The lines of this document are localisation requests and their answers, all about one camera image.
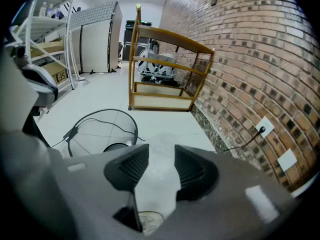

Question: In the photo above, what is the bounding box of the beige sneaker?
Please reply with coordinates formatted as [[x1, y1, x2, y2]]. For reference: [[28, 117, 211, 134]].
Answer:
[[138, 210, 165, 235]]

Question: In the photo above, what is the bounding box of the round bin with plastic liner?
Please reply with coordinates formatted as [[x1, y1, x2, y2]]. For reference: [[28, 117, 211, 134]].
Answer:
[[66, 108, 139, 158]]

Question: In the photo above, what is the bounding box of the white and black robot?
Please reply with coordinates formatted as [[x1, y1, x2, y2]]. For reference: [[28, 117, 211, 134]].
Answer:
[[137, 38, 176, 83]]

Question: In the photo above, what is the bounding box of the flat yellow cardboard box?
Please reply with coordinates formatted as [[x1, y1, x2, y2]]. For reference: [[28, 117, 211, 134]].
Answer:
[[29, 39, 65, 59]]

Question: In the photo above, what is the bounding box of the clear plastic bag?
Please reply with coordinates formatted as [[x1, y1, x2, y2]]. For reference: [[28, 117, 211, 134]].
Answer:
[[134, 131, 182, 221]]

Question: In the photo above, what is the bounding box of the blank white wall plate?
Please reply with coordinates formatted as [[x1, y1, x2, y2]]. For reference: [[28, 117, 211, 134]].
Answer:
[[276, 148, 298, 172]]

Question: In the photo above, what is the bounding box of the wooden rattan shelf cart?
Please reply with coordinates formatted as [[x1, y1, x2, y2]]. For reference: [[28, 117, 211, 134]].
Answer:
[[127, 4, 216, 112]]

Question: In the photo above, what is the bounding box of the white wall socket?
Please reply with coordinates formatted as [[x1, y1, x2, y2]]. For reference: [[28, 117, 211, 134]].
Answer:
[[254, 116, 275, 139]]

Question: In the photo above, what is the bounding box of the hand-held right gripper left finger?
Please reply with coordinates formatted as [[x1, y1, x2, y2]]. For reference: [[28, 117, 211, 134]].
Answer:
[[103, 143, 150, 193]]

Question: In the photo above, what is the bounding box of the black power cable with plug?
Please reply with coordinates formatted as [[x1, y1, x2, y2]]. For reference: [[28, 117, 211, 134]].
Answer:
[[49, 117, 268, 153]]

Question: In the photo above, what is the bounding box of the white curved floor stand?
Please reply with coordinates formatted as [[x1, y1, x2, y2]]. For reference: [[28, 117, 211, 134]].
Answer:
[[63, 0, 90, 86]]

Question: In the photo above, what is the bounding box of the white metal shelf rack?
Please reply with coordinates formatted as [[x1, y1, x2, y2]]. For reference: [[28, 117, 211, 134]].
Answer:
[[9, 0, 76, 91]]

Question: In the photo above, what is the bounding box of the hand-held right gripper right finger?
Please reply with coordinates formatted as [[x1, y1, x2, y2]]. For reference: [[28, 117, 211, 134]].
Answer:
[[174, 144, 220, 203]]

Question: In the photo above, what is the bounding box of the black power adapter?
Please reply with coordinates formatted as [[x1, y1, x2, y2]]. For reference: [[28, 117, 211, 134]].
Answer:
[[62, 125, 80, 142]]

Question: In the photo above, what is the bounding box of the black glass door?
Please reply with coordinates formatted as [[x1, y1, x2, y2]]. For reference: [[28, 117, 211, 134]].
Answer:
[[123, 19, 154, 62]]

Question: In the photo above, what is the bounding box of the printed cardboard box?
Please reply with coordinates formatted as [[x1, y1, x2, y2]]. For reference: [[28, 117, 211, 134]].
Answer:
[[41, 61, 70, 85]]

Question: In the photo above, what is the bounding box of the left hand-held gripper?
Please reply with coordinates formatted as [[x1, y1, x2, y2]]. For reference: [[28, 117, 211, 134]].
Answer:
[[0, 42, 60, 133]]

